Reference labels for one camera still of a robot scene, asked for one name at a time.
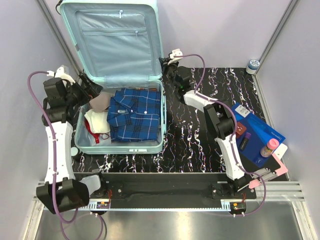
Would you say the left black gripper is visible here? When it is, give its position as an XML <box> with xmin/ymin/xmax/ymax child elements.
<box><xmin>64</xmin><ymin>73</ymin><xmax>103</xmax><ymax>108</ymax></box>

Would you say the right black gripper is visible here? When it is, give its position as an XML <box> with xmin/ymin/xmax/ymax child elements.
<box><xmin>158</xmin><ymin>58</ymin><xmax>178</xmax><ymax>91</ymax></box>

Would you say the grey beige garment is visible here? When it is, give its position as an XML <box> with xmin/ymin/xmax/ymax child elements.
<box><xmin>89</xmin><ymin>91</ymin><xmax>113</xmax><ymax>113</ymax></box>

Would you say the red lace white bra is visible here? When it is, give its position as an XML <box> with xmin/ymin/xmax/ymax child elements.
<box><xmin>84</xmin><ymin>120</ymin><xmax>110</xmax><ymax>144</ymax></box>

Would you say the blue plaid shirt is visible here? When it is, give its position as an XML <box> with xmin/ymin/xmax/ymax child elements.
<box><xmin>107</xmin><ymin>88</ymin><xmax>162</xmax><ymax>142</ymax></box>

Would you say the mint green suitcase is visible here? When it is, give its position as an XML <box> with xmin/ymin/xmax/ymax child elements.
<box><xmin>56</xmin><ymin>0</ymin><xmax>168</xmax><ymax>161</ymax></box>

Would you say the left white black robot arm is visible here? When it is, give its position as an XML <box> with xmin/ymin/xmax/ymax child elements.
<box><xmin>36</xmin><ymin>73</ymin><xmax>108</xmax><ymax>214</ymax></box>

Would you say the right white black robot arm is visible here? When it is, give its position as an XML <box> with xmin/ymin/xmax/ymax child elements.
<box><xmin>159</xmin><ymin>57</ymin><xmax>250</xmax><ymax>199</ymax></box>

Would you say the blue white jar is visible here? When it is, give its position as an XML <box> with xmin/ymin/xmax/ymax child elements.
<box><xmin>246</xmin><ymin>59</ymin><xmax>260</xmax><ymax>75</ymax></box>

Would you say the red brown travel adapter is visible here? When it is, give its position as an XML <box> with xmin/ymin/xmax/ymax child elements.
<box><xmin>235</xmin><ymin>122</ymin><xmax>247</xmax><ymax>139</ymax></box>

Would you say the black purple small device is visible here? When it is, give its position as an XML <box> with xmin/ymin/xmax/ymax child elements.
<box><xmin>239</xmin><ymin>132</ymin><xmax>251</xmax><ymax>151</ymax></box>

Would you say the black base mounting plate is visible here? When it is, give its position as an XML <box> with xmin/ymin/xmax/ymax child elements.
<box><xmin>77</xmin><ymin>172</ymin><xmax>258</xmax><ymax>210</ymax></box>

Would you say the pink cap small bottle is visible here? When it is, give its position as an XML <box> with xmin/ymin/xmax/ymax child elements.
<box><xmin>260</xmin><ymin>138</ymin><xmax>279</xmax><ymax>158</ymax></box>

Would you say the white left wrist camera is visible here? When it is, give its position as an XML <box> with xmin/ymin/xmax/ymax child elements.
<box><xmin>46</xmin><ymin>65</ymin><xmax>76</xmax><ymax>85</ymax></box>

